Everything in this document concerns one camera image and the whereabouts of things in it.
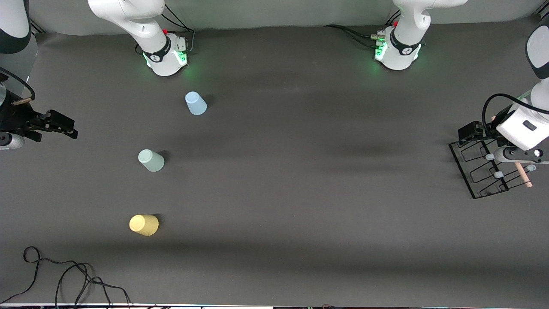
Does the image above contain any black wire cup holder rack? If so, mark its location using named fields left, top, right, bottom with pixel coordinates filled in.
left=449, top=137, right=537, bottom=199

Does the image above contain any pale green plastic cup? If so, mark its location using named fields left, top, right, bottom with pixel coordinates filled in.
left=138, top=149, right=165, bottom=172

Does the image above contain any yellow plastic cup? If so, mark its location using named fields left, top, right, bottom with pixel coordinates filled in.
left=129, top=214, right=159, bottom=236

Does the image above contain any light blue plastic cup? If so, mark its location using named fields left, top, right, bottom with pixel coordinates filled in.
left=185, top=91, right=207, bottom=115

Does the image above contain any dark grey table cloth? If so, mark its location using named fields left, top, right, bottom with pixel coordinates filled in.
left=0, top=17, right=549, bottom=306

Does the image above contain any thin black loose cable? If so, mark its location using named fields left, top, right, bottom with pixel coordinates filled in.
left=0, top=246, right=131, bottom=309

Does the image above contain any black right arm base cable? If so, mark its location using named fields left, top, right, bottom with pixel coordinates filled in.
left=136, top=3, right=196, bottom=55

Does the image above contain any black arm base cable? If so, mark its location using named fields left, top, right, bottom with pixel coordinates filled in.
left=324, top=11, right=401, bottom=48
left=136, top=3, right=196, bottom=55

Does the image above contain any black left arm base cable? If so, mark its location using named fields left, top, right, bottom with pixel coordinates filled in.
left=324, top=11, right=401, bottom=48

